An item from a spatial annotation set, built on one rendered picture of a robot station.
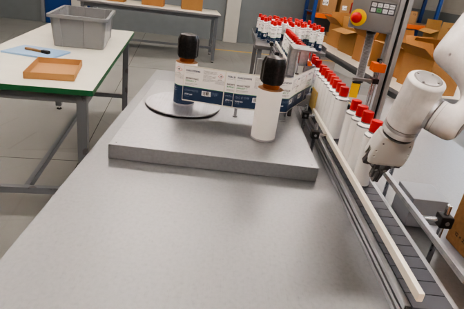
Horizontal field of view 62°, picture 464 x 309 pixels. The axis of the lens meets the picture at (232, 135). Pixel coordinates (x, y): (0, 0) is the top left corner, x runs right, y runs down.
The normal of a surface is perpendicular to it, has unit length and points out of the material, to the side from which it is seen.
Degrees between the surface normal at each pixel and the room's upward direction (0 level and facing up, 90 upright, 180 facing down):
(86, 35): 95
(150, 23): 90
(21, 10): 90
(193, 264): 0
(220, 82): 90
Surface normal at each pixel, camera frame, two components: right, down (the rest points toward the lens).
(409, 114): -0.60, 0.49
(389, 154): -0.07, 0.70
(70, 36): 0.17, 0.48
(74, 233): 0.12, -0.92
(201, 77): -0.11, 0.37
